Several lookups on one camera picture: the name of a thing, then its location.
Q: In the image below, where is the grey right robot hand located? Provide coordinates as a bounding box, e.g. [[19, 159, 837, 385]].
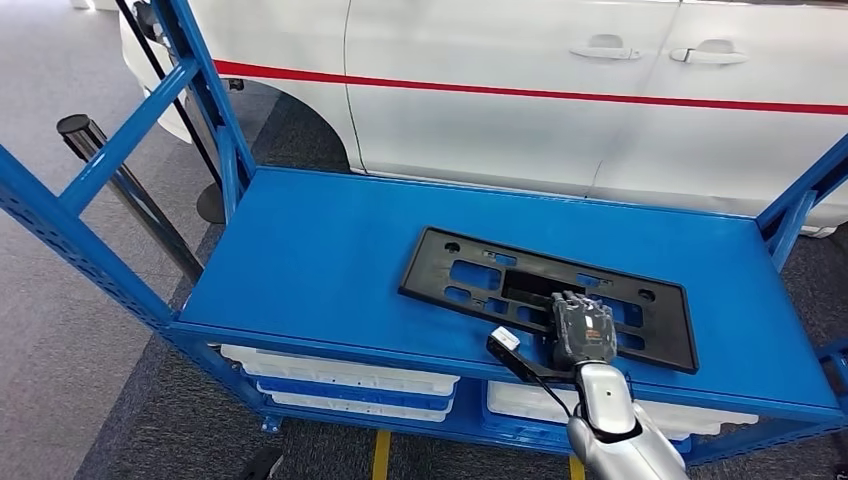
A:
[[549, 290, 619, 371]]

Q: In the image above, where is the black plastic plate frame part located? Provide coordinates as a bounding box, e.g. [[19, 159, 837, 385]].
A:
[[398, 226, 701, 376]]

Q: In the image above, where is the blue metal shelf rack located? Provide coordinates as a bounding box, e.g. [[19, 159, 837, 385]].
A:
[[0, 0, 848, 466]]

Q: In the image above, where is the clear plastic bin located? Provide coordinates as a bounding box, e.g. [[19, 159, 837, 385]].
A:
[[486, 380, 761, 442], [268, 390, 449, 424], [220, 343, 461, 397]]

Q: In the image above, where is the white car with red stripe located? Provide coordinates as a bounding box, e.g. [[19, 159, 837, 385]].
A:
[[119, 0, 848, 238]]

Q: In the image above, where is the black block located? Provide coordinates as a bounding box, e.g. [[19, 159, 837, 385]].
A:
[[237, 447, 286, 480]]

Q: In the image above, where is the thin black pole stand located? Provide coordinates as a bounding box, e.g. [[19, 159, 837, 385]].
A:
[[115, 0, 228, 225]]

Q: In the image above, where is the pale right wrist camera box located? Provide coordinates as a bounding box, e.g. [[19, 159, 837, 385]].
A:
[[488, 325, 522, 352]]

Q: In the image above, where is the chrome stanchion post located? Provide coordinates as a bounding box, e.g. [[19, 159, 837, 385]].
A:
[[56, 113, 205, 283]]

